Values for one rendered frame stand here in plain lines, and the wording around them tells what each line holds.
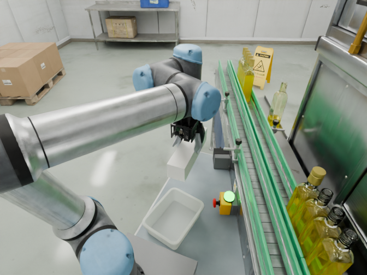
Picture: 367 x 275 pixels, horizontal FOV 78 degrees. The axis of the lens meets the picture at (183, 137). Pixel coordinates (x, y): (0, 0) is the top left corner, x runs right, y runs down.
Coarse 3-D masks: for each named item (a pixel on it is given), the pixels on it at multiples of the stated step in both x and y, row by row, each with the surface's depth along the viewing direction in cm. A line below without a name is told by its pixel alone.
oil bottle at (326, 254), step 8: (328, 240) 54; (320, 248) 56; (328, 248) 53; (336, 248) 52; (312, 256) 59; (320, 256) 56; (328, 256) 53; (336, 256) 51; (344, 256) 51; (352, 256) 51; (312, 264) 59; (320, 264) 56; (328, 264) 53; (336, 264) 52; (344, 264) 52; (312, 272) 59; (320, 272) 56; (328, 272) 55; (336, 272) 55
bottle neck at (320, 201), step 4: (324, 188) 59; (320, 192) 59; (324, 192) 60; (328, 192) 59; (332, 192) 58; (320, 196) 59; (324, 196) 58; (328, 196) 58; (332, 196) 58; (316, 200) 61; (320, 200) 60; (324, 200) 59; (328, 200) 58; (316, 204) 61; (320, 204) 60; (324, 204) 59
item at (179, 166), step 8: (184, 144) 79; (192, 144) 79; (176, 152) 76; (184, 152) 76; (192, 152) 76; (176, 160) 72; (184, 160) 72; (192, 160) 77; (168, 168) 72; (176, 168) 71; (184, 168) 70; (168, 176) 75; (176, 176) 73; (184, 176) 72
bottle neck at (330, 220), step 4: (332, 208) 55; (336, 208) 55; (340, 208) 55; (332, 212) 54; (336, 212) 56; (340, 212) 55; (344, 212) 54; (328, 216) 56; (332, 216) 54; (336, 216) 53; (340, 216) 53; (344, 216) 53; (324, 220) 57; (328, 220) 56; (332, 220) 55; (336, 220) 54; (340, 220) 54; (328, 224) 56; (332, 224) 55; (336, 224) 55
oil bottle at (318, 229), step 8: (320, 216) 59; (312, 224) 60; (320, 224) 57; (304, 232) 64; (312, 232) 60; (320, 232) 57; (328, 232) 56; (336, 232) 56; (304, 240) 64; (312, 240) 60; (320, 240) 57; (304, 248) 64; (312, 248) 60; (304, 256) 64
